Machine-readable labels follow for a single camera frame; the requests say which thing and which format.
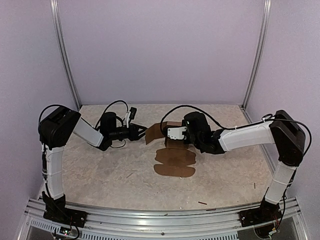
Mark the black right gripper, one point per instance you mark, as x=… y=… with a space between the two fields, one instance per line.
x=183 y=122

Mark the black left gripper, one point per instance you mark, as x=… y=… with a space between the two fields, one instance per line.
x=134 y=134

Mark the brown cardboard box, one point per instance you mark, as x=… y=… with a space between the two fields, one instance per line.
x=175 y=159

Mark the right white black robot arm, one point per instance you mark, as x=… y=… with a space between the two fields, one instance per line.
x=283 y=140

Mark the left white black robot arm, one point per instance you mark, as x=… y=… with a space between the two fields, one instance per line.
x=55 y=131

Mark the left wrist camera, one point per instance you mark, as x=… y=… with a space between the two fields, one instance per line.
x=130 y=115

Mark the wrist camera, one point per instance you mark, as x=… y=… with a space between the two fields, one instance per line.
x=130 y=115
x=177 y=133

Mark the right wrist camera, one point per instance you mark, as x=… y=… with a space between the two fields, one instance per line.
x=177 y=133

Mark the front aluminium frame rail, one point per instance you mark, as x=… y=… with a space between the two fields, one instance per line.
x=104 y=223

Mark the right aluminium corner post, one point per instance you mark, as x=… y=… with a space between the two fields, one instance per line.
x=258 y=53

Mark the aluminium corner post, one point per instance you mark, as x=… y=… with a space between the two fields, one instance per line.
x=258 y=53
x=54 y=5

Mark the left aluminium corner post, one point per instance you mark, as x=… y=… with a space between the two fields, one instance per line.
x=54 y=5

